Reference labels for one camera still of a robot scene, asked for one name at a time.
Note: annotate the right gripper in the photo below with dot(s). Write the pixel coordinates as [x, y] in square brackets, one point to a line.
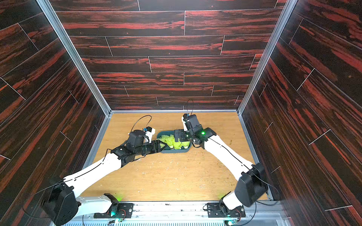
[182, 135]

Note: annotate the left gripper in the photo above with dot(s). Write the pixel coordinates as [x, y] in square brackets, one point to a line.
[157, 145]

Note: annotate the teal plastic storage box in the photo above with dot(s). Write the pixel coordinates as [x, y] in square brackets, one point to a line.
[167, 149]

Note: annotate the yellow shuttlecock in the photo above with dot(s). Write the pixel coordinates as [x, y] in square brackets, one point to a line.
[177, 145]
[186, 144]
[169, 140]

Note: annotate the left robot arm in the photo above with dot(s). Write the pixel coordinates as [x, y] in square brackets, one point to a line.
[62, 202]

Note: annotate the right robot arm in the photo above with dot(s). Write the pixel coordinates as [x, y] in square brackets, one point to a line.
[251, 178]

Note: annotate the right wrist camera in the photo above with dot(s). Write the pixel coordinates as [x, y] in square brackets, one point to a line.
[190, 122]

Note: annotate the aluminium front rail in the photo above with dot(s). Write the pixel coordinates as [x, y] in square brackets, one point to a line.
[189, 213]

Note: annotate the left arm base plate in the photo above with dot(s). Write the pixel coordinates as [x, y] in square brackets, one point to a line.
[116, 211]

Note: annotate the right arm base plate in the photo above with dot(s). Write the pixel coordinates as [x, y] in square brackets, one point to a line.
[220, 210]

